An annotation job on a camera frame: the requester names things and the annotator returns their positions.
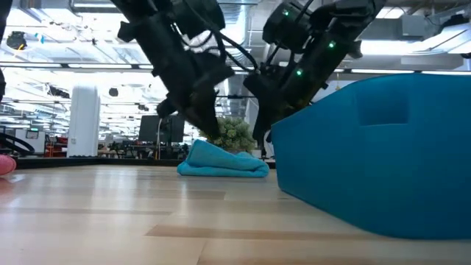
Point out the white cabinet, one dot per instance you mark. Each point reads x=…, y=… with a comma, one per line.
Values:
x=37, y=143

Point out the light blue microfiber towel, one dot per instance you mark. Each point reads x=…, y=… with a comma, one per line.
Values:
x=221, y=162

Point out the white rounded pillar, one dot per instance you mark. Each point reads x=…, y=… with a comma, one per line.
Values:
x=84, y=125

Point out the black computer monitor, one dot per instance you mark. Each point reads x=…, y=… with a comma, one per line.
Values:
x=147, y=129

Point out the pink microfiber towel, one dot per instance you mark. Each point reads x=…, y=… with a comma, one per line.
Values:
x=6, y=165

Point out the small white container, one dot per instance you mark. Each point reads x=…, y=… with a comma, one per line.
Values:
x=257, y=154

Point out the black dome ceiling device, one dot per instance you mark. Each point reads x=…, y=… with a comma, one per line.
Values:
x=16, y=40

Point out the artificial green potted plant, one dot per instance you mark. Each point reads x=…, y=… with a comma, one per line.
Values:
x=235, y=134

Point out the teal plastic bin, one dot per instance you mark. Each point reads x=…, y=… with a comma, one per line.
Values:
x=368, y=165

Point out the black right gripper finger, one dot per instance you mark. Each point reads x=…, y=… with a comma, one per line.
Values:
x=268, y=139
x=264, y=117

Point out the black metal table frame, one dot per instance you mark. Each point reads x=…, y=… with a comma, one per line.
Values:
x=92, y=162

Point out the small black ceiling sensor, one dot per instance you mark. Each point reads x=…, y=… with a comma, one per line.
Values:
x=113, y=92

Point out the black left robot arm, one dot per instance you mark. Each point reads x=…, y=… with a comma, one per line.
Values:
x=198, y=14

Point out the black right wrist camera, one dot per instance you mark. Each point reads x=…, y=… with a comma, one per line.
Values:
x=257, y=82

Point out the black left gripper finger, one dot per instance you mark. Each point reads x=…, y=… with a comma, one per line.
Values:
x=193, y=110
x=209, y=110

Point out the red tool cart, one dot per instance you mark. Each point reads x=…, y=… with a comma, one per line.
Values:
x=55, y=149

